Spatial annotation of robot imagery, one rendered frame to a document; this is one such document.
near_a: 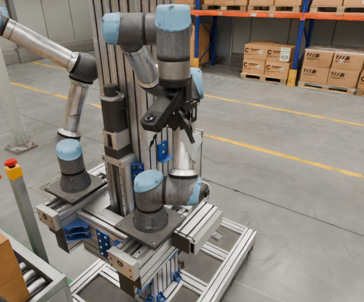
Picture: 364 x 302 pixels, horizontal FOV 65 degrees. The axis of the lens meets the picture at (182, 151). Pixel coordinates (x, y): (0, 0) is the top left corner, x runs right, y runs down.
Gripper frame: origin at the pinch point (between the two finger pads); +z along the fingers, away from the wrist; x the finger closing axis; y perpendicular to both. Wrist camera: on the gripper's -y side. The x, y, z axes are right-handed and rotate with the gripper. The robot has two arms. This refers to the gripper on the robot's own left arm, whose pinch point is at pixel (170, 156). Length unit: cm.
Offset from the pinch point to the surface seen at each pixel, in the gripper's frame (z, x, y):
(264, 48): 72, 206, 680
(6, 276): 75, 77, -23
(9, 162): 48, 125, 12
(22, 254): 93, 102, -6
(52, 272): 93, 77, -4
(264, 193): 152, 28, 210
